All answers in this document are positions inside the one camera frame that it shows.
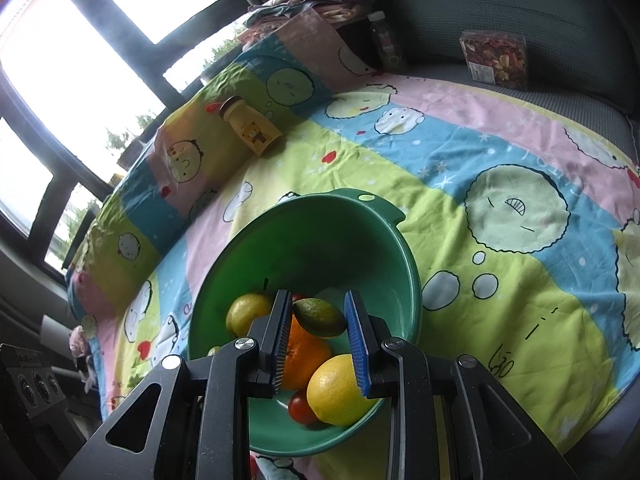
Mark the yellow-green pear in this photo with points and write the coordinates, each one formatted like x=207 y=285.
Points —
x=247 y=312

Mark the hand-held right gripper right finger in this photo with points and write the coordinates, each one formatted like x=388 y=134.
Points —
x=357 y=350

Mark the orange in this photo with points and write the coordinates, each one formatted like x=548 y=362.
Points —
x=307 y=355

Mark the red cherry tomato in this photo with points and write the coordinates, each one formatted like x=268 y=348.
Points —
x=301 y=407
x=299 y=298

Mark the green plastic bowl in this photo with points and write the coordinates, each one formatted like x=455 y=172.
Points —
x=310 y=240

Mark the dark drink bottle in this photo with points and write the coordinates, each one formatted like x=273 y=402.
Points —
x=387 y=45

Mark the dark framed window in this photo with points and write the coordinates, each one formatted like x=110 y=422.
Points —
x=115 y=25

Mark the small green kumquat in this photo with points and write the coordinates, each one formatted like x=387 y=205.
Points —
x=215 y=350
x=320 y=317

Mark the yellow bear print bottle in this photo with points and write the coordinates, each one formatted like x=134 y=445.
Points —
x=250 y=130

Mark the colourful cartoon printed blanket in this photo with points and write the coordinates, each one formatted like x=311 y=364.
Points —
x=450 y=160

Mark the crumpled pink cloth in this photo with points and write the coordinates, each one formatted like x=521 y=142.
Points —
x=80 y=340

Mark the clear snack packet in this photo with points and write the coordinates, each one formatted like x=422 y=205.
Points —
x=495 y=57

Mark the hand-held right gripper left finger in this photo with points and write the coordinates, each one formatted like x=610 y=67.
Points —
x=277 y=350

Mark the yellow lemon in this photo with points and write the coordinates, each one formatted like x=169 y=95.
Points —
x=332 y=395

